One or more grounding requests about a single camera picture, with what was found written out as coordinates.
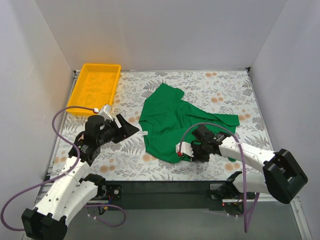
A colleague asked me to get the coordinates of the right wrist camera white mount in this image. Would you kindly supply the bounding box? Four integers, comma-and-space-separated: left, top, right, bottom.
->
175, 141, 194, 158

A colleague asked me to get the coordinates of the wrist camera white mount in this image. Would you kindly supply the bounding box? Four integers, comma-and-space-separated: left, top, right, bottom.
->
98, 104, 113, 121
175, 141, 194, 158

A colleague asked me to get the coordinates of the yellow plastic bin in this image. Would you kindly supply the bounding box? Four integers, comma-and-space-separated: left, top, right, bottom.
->
66, 63, 121, 117

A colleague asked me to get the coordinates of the green t-shirt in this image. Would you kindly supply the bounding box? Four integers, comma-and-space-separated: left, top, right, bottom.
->
139, 83, 240, 164

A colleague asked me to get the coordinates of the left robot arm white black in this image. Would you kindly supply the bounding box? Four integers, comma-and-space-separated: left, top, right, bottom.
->
21, 114, 139, 240

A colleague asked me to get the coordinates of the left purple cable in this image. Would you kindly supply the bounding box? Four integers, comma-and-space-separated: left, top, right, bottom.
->
0, 105, 127, 231

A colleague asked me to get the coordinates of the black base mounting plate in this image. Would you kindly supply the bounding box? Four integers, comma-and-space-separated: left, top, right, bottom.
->
104, 180, 224, 211

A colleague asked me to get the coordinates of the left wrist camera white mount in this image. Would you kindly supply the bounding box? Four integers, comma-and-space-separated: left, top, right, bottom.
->
98, 104, 113, 121

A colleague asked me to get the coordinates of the purple cable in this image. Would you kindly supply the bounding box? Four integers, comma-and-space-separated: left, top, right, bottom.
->
179, 122, 260, 233
0, 105, 127, 231

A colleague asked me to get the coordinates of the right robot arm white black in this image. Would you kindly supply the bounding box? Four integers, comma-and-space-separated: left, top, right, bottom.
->
176, 124, 308, 204

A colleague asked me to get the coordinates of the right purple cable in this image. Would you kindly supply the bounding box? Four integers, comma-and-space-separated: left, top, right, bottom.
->
179, 122, 260, 233

